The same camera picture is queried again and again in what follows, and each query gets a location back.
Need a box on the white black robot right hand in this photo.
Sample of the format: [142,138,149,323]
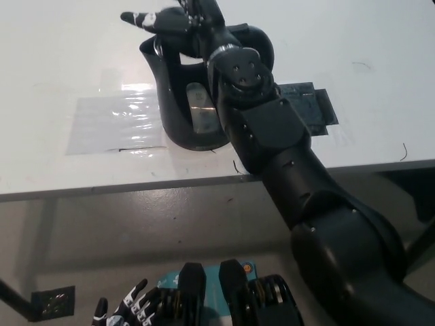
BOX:
[120,0,239,61]

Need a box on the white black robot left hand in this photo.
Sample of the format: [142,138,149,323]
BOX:
[91,278,162,326]

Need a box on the black electric kettle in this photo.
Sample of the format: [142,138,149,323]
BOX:
[139,22,275,152]

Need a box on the black teal robot torso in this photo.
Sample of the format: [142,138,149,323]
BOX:
[145,259,305,326]

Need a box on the black tape patch on desk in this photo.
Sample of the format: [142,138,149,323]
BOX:
[274,81,340,137]

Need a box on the dark slanted table leg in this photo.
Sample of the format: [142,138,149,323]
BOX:
[0,277,35,322]

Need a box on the clear plastic sheet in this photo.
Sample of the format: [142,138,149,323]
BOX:
[64,84,168,157]

